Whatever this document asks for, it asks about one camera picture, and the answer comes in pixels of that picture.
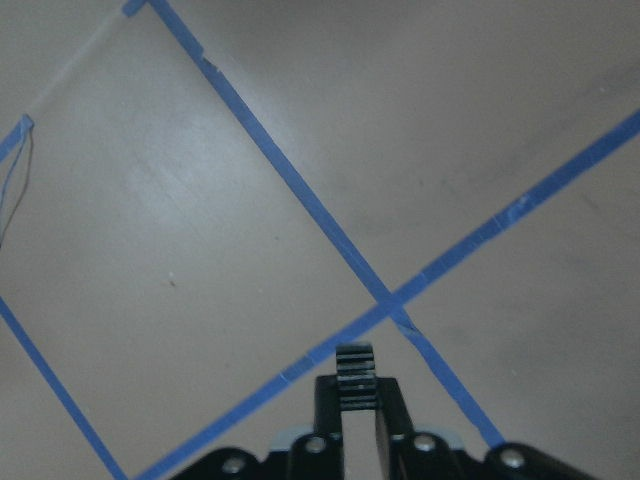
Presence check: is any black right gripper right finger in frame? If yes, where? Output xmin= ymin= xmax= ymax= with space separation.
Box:
xmin=375 ymin=377 xmax=414 ymax=479

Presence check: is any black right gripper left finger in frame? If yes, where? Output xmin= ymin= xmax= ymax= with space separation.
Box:
xmin=313 ymin=375 xmax=345 ymax=479

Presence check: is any black bearing gear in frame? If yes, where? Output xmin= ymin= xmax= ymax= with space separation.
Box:
xmin=335 ymin=343 xmax=378 ymax=412

